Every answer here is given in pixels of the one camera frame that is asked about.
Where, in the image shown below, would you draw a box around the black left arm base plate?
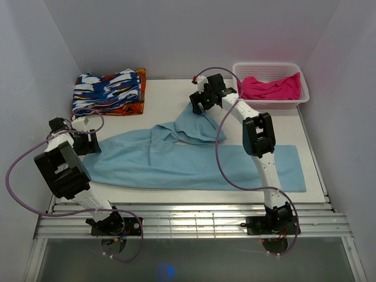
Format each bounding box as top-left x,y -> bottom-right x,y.
89,217 -> 141,237

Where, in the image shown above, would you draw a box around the orange folded trousers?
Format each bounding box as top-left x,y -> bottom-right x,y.
98,68 -> 147,117

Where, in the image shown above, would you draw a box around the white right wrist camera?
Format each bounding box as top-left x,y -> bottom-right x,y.
192,75 -> 207,93

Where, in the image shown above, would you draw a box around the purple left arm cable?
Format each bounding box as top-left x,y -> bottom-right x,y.
5,108 -> 145,263

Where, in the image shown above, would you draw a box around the light blue trousers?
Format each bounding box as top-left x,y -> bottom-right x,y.
80,105 -> 308,193

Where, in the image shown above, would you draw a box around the white plastic basket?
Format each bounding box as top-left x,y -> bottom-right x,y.
233,62 -> 310,109

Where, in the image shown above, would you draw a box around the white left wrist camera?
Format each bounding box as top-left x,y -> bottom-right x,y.
71,116 -> 89,132

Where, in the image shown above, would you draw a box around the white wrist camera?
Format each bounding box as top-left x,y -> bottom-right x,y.
192,75 -> 207,93
71,116 -> 89,132

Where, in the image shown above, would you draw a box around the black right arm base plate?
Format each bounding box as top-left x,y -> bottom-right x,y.
241,216 -> 301,235

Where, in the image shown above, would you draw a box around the aluminium table edge rail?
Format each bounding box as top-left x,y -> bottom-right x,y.
24,201 -> 367,281

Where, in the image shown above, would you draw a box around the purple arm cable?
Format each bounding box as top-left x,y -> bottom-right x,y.
5,108 -> 145,263
192,67 -> 298,256

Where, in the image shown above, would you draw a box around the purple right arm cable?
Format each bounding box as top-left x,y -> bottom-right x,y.
192,67 -> 298,256

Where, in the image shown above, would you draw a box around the blue white patterned folded trousers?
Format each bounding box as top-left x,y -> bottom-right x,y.
72,69 -> 146,116

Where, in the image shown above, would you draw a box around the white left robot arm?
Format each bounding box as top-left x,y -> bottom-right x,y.
34,117 -> 125,235

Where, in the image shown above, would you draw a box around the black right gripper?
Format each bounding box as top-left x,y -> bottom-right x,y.
189,85 -> 214,115

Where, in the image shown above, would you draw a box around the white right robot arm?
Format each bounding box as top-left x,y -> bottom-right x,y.
190,74 -> 300,237

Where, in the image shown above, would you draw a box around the pink trousers in basket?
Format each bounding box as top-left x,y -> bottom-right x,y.
242,72 -> 301,100

